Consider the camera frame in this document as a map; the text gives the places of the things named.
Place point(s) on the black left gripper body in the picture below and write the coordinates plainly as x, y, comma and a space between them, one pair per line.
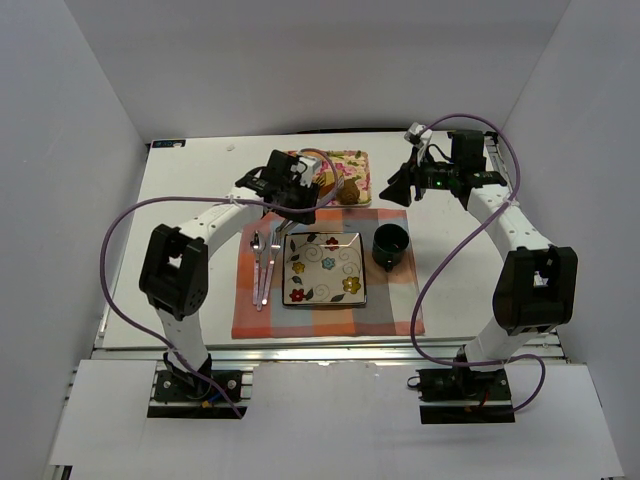
302, 211

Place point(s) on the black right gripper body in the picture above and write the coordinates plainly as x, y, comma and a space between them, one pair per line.
413, 181

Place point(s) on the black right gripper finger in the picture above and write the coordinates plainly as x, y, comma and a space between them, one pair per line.
398, 194
405, 177

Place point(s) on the yellow bread slice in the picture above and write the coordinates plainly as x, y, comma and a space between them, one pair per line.
327, 182

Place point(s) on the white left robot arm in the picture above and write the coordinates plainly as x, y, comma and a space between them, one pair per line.
175, 271

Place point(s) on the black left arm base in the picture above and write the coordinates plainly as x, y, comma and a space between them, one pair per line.
181, 396

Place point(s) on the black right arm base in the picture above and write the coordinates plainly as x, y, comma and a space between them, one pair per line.
459, 396

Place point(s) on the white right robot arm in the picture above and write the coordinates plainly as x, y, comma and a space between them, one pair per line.
536, 287

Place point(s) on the brown chocolate muffin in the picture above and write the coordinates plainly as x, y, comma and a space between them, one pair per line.
349, 193

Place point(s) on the dark green mug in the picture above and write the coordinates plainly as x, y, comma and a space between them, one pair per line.
390, 242

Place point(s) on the floral rectangular tray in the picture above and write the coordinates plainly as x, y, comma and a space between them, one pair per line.
350, 164

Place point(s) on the floral square plate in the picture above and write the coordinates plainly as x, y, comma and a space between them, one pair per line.
323, 269

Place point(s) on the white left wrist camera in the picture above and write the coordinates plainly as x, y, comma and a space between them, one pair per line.
305, 168

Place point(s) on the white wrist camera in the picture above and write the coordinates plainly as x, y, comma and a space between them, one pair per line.
305, 168
419, 136

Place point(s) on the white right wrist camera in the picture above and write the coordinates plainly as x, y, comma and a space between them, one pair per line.
419, 136

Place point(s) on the fork with pink handle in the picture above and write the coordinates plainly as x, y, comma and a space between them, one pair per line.
275, 247

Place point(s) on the spoon with pink handle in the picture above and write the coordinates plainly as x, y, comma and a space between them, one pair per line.
258, 245

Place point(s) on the aluminium table frame rail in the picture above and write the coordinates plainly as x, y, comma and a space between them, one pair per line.
393, 353

